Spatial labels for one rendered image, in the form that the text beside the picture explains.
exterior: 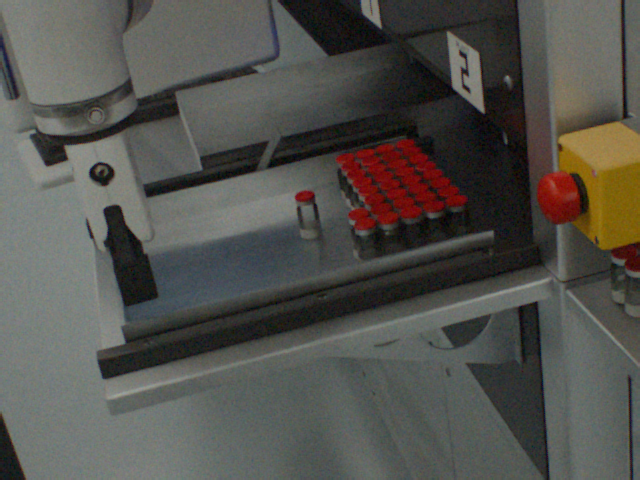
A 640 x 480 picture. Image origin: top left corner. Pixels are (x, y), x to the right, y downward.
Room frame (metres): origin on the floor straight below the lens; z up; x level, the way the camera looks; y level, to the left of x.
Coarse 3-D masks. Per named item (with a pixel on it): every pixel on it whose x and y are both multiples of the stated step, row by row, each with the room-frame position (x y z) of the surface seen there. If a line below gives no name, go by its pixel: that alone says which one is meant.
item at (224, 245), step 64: (192, 192) 1.02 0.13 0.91; (256, 192) 1.03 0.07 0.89; (320, 192) 1.02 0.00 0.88; (192, 256) 0.92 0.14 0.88; (256, 256) 0.90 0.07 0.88; (320, 256) 0.87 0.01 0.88; (384, 256) 0.79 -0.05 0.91; (448, 256) 0.80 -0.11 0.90; (128, 320) 0.80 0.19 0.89; (192, 320) 0.76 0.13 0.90
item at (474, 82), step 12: (456, 48) 0.96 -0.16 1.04; (468, 48) 0.92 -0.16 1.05; (456, 60) 0.96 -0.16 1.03; (468, 60) 0.93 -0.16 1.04; (456, 72) 0.97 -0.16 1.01; (480, 72) 0.90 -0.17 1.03; (456, 84) 0.97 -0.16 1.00; (468, 84) 0.93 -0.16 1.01; (480, 84) 0.90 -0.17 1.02; (468, 96) 0.94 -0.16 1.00; (480, 96) 0.90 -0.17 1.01; (480, 108) 0.91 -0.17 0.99
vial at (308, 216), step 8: (312, 200) 0.92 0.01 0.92; (296, 208) 0.92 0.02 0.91; (304, 208) 0.92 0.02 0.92; (312, 208) 0.91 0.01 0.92; (304, 216) 0.91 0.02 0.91; (312, 216) 0.91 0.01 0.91; (304, 224) 0.91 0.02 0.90; (312, 224) 0.91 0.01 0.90; (320, 224) 0.92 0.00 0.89; (304, 232) 0.91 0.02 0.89; (312, 232) 0.91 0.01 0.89; (320, 232) 0.92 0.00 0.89
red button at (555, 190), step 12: (540, 180) 0.70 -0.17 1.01; (552, 180) 0.69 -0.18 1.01; (564, 180) 0.68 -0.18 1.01; (540, 192) 0.69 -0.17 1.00; (552, 192) 0.68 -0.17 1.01; (564, 192) 0.67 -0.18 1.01; (576, 192) 0.68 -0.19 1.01; (540, 204) 0.69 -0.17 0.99; (552, 204) 0.68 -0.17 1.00; (564, 204) 0.67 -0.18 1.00; (576, 204) 0.67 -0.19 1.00; (552, 216) 0.68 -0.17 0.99; (564, 216) 0.67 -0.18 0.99; (576, 216) 0.67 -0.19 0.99
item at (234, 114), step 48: (384, 48) 1.41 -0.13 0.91; (192, 96) 1.36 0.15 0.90; (240, 96) 1.37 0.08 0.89; (288, 96) 1.36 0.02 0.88; (336, 96) 1.32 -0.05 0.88; (384, 96) 1.29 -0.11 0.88; (432, 96) 1.26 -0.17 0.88; (192, 144) 1.21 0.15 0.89; (240, 144) 1.21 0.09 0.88; (288, 144) 1.12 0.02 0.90
